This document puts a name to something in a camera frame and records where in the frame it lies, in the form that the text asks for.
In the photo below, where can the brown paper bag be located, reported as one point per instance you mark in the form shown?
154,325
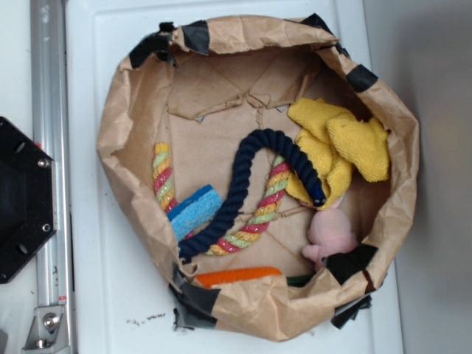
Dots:
207,103

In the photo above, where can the blue sponge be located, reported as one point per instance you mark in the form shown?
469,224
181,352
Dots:
194,211

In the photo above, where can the orange plush carrot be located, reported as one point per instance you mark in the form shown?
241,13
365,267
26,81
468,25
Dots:
235,275

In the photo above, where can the yellow terry cloth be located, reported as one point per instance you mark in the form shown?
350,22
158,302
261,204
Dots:
337,144

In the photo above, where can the pink plush toy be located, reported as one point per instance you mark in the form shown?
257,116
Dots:
329,233

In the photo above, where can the white tray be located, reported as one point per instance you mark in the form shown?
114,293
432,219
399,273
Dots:
122,303

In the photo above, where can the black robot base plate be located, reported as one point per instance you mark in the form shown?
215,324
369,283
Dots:
27,206

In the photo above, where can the metal corner bracket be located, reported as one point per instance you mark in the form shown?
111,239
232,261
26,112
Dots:
48,333

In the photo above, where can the aluminium extrusion rail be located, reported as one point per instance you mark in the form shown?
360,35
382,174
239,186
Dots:
54,262

